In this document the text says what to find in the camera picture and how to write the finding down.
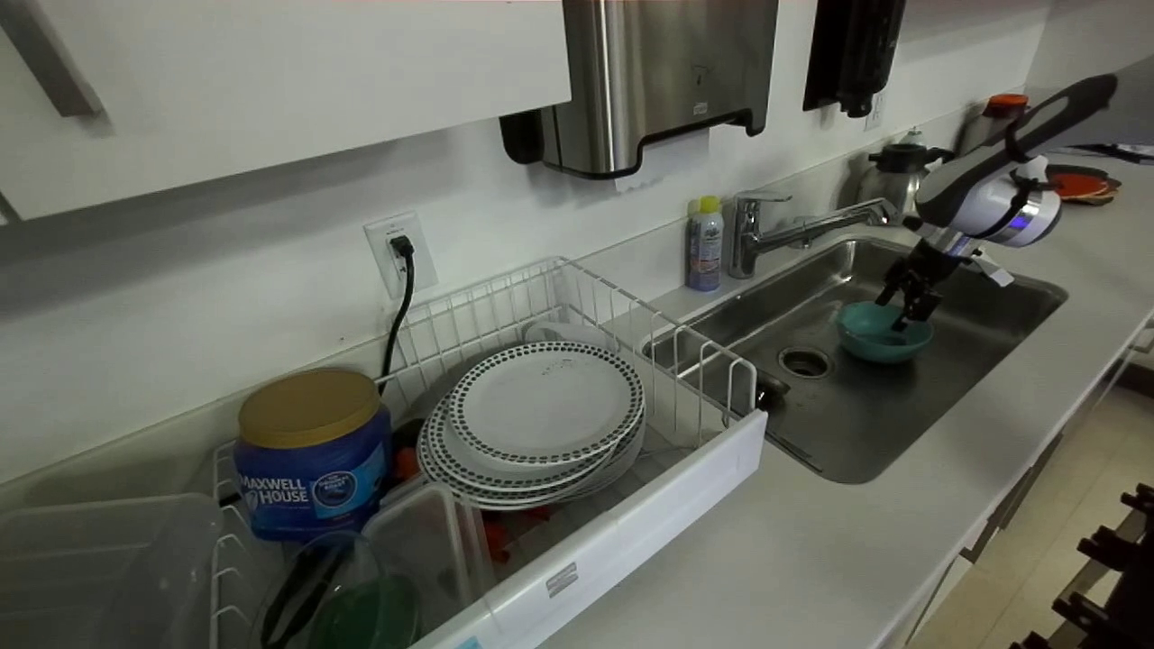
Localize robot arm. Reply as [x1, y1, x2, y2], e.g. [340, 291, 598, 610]
[875, 72, 1119, 332]

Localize clear plastic container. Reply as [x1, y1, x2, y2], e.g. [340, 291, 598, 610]
[0, 494, 221, 649]

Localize black power cord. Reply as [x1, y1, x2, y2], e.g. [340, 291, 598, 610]
[374, 230, 421, 383]

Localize stainless steel sink basin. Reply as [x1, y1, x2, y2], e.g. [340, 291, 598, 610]
[642, 240, 1066, 482]

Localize green bowl in rack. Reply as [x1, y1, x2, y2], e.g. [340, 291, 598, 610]
[305, 576, 418, 649]

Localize sink drain strainer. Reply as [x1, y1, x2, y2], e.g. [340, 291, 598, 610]
[779, 350, 830, 377]

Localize white upper cabinet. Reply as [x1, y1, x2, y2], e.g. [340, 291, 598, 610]
[0, 0, 569, 221]

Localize black wall dispenser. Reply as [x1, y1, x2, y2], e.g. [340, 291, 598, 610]
[803, 0, 904, 118]

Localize spray can with yellow cap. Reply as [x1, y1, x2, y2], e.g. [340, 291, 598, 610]
[685, 194, 724, 291]

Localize clear plastic tub in rack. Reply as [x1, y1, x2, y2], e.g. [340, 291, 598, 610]
[360, 481, 495, 624]

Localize white wire dish rack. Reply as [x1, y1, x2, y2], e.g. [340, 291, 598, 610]
[202, 252, 772, 649]

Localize teal bowl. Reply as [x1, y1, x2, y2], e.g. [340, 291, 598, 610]
[838, 304, 935, 365]

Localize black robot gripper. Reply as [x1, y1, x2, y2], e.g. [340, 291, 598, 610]
[872, 243, 962, 328]

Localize lower stacked dotted plates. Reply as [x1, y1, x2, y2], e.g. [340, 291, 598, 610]
[418, 407, 644, 512]

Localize white plate with dotted rim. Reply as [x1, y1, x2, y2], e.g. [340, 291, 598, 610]
[447, 344, 644, 467]

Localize white wall outlet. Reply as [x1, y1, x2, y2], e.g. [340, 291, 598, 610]
[364, 215, 435, 296]

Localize steel kettle red lid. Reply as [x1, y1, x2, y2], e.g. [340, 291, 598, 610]
[959, 93, 1027, 151]

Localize chrome sink faucet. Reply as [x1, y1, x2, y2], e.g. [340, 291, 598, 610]
[721, 194, 898, 277]

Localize blue coffee can yellow lid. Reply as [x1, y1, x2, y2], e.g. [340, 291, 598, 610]
[236, 367, 393, 540]

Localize steel paper towel dispenser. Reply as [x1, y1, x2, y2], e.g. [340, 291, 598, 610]
[501, 0, 779, 182]

